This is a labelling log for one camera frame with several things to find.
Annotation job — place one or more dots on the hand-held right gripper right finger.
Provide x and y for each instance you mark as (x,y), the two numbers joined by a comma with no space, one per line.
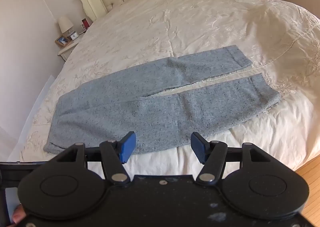
(198,145)

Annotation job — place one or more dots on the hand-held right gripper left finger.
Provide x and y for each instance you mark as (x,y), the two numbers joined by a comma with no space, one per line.
(128,145)

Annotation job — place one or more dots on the light blue knit pants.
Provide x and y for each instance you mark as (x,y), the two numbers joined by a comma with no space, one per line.
(112,112)

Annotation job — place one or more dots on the person's left hand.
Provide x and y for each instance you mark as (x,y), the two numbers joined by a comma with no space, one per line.
(18,215)

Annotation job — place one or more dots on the cream bedside table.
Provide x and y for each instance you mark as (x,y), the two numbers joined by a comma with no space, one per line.
(67,50)

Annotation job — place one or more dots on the cream embroidered bedspread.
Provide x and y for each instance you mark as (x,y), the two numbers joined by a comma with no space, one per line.
(175,29)

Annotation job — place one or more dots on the small white alarm clock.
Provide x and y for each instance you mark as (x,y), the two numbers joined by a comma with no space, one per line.
(74,36)

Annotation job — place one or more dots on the red box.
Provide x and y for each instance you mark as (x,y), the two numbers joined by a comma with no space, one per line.
(85,23)

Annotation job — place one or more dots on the white shade table lamp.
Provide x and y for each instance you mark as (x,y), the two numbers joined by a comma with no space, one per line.
(65,23)

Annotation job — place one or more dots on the wooden photo frame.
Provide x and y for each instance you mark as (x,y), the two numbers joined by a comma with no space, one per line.
(62,41)

